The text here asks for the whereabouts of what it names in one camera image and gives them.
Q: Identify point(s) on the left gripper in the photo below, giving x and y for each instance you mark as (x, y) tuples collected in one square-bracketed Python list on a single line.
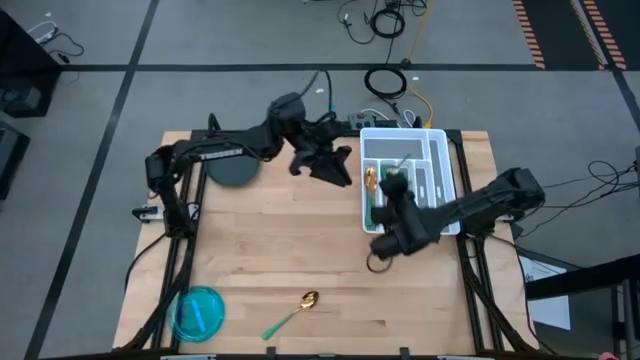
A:
[(320, 155)]

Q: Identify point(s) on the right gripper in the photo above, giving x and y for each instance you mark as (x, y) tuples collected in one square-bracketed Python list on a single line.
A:
[(405, 220)]

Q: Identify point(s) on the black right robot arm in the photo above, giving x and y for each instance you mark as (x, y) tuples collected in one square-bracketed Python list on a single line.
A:
[(475, 205)]

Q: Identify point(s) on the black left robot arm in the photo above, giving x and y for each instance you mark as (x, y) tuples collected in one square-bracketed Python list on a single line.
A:
[(225, 150)]

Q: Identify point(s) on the grey power strip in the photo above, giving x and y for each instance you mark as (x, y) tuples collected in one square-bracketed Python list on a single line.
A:
[(362, 120)]

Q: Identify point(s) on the white cutlery tray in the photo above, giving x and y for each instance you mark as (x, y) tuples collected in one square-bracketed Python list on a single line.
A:
[(425, 131)]

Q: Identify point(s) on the dark grey round plate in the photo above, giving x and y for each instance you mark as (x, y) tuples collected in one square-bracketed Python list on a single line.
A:
[(235, 175)]

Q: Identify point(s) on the white paper sheet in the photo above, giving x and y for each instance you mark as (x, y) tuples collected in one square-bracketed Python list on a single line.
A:
[(550, 310)]

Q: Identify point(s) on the black side table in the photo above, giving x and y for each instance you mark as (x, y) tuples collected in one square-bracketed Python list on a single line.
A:
[(575, 280)]

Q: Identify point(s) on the black box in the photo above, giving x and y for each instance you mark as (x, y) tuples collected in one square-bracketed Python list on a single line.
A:
[(10, 160)]

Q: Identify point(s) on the black cabinet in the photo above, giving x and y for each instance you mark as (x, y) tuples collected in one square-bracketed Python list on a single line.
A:
[(20, 60)]

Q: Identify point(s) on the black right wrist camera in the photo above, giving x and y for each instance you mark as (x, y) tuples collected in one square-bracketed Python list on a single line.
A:
[(387, 247)]

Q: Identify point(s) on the black metal table frame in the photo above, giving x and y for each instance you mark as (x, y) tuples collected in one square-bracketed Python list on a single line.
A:
[(225, 133)]

